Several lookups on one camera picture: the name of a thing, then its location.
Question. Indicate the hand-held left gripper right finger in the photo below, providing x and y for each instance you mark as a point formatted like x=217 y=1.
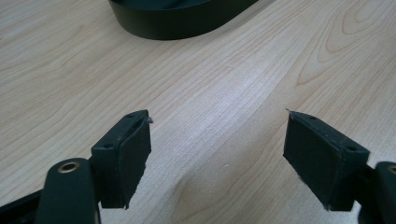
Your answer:
x=320 y=158

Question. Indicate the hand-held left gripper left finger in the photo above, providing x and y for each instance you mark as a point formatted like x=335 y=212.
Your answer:
x=124 y=165

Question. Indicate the dark oval tray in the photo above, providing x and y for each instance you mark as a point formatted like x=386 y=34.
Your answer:
x=174 y=25

